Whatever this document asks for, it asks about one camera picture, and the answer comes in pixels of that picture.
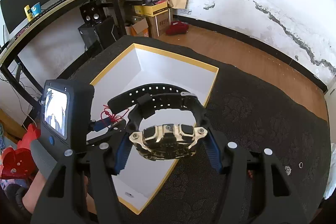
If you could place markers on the yellow can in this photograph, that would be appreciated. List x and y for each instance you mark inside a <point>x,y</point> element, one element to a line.
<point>29,13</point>

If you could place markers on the open small cardboard box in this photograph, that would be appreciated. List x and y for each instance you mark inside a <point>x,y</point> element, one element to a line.
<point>137,27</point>

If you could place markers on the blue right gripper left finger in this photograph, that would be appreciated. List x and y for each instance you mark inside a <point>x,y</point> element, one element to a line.
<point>122,154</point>

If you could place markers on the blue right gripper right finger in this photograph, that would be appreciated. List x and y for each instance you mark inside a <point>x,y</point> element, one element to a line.
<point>213,152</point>

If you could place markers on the red plastic bag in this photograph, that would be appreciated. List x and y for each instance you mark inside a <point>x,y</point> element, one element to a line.
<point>18,163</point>

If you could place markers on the black speaker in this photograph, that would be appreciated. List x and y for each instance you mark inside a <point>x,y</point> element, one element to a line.
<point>92,12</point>

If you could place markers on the black computer tower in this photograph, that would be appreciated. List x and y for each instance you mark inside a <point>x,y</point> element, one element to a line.
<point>101,35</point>

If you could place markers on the dark patterned table cloth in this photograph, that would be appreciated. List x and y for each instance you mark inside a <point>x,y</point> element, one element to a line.
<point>251,112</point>

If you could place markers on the red cloth on floor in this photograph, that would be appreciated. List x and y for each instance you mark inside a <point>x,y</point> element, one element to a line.
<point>177,28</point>

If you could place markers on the yellow cardboard box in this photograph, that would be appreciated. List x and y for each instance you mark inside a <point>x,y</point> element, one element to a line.
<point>151,11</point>

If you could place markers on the brown cardboard box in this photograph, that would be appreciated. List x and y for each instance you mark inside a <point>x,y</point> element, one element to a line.
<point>158,24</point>

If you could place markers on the blue paper cup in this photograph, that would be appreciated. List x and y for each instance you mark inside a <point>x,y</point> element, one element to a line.
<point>36,9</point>

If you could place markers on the red cord silver pendant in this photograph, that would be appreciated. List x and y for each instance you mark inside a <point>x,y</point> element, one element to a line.
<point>111,115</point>

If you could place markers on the gold and black wristwatch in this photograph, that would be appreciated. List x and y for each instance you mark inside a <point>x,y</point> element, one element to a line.
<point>166,141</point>

